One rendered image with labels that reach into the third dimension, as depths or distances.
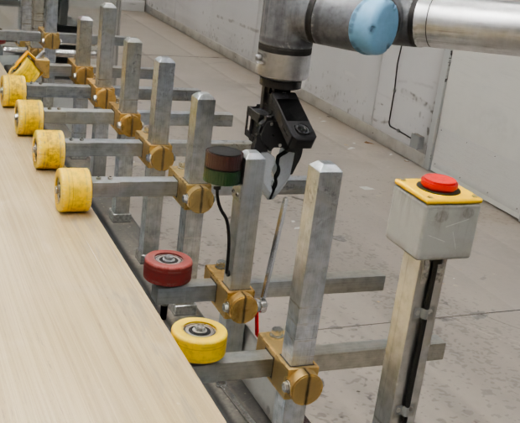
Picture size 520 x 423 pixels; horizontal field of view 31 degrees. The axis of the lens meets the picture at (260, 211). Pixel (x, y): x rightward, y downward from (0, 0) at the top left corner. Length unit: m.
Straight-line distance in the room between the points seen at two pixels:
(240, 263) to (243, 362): 0.23
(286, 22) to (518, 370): 2.18
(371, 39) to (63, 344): 0.65
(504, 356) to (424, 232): 2.57
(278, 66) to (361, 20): 0.17
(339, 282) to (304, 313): 0.38
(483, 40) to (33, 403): 0.89
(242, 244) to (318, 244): 0.27
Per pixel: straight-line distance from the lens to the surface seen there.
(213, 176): 1.45
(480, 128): 5.35
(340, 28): 1.49
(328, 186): 1.25
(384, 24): 1.50
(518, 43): 1.54
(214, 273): 1.60
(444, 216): 1.00
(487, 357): 3.51
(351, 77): 6.52
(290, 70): 1.55
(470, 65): 5.43
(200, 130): 1.70
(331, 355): 1.42
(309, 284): 1.29
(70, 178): 1.70
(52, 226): 1.67
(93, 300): 1.40
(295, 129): 1.51
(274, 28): 1.54
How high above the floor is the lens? 1.51
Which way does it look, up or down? 19 degrees down
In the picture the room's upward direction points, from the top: 7 degrees clockwise
